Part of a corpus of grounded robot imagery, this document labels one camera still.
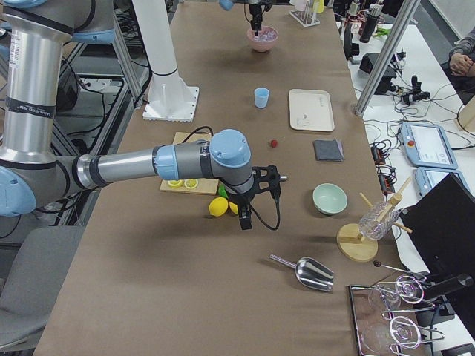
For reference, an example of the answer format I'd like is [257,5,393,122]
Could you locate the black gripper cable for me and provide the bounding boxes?
[249,187,282,231]

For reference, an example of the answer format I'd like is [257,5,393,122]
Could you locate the grey folded cloth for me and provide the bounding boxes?
[313,139,344,162]

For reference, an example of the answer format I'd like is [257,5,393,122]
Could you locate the teach pendant lower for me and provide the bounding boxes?
[415,167,464,197]

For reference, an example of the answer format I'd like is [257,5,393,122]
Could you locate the wooden cup stand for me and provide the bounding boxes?
[337,177,413,263]

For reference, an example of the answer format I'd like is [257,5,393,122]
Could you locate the light blue plastic cup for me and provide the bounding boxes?
[254,87,270,109]

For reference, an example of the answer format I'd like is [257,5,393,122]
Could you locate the black wire glass rack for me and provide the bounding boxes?
[348,274,445,355]

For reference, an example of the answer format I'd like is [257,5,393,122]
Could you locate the black monitor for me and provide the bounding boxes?
[399,172,475,297]

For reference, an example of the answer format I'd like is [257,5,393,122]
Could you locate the steel ice scoop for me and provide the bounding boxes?
[269,254,334,292]

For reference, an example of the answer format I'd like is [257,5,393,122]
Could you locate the lemon half upper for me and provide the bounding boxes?
[183,179,199,189]

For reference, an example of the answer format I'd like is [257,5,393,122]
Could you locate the yellow lemon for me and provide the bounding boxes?
[209,197,229,217]
[229,201,239,215]

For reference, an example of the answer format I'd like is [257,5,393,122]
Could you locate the aluminium frame post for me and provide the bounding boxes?
[354,0,420,117]

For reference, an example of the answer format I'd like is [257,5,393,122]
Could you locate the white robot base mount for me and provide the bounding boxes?
[133,0,200,122]

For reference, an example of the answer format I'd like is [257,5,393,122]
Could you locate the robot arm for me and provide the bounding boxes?
[218,0,273,35]
[1,1,258,230]

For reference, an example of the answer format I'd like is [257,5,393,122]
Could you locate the bamboo cutting board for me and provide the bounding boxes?
[160,131,219,196]

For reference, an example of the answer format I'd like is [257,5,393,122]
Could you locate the teach pendant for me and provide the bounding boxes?
[399,122,458,170]
[415,167,464,197]

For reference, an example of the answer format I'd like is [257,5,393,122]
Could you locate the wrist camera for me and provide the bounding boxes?
[252,165,288,194]

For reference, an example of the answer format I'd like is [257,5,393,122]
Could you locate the teach pendant upper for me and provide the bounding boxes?
[399,122,458,170]

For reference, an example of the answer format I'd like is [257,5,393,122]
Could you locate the seated person hands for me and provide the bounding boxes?
[449,53,474,77]

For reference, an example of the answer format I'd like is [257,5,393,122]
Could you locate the green lime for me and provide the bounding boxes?
[217,184,229,199]

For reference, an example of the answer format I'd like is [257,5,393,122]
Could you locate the pink bowl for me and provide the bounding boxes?
[246,25,278,53]

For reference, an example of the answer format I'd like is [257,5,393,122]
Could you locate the black bottle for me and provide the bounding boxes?
[359,6,381,43]

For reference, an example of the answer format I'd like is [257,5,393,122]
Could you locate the yellow lemon upper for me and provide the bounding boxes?
[209,197,229,217]

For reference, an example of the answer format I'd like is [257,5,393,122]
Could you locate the light green bowl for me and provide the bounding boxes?
[312,183,348,215]

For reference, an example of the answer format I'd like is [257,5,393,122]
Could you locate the glass mug on stand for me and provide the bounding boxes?
[358,202,399,240]

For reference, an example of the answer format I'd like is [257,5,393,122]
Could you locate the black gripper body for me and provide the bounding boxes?
[248,0,262,23]
[226,186,257,216]

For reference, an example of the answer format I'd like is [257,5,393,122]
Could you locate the pile of ice cubes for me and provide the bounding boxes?
[248,27,278,42]

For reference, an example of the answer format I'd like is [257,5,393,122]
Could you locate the lemon half lower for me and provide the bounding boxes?
[167,179,183,188]

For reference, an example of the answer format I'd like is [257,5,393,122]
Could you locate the grey chair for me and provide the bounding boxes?
[1,226,85,352]

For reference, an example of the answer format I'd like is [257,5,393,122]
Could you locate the lemon half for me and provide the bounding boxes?
[183,179,199,189]
[167,179,183,188]

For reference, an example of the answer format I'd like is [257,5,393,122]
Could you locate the cream rabbit tray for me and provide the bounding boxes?
[289,89,335,132]

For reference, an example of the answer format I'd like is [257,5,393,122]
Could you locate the yellow lemon lower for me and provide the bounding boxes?
[229,201,239,215]

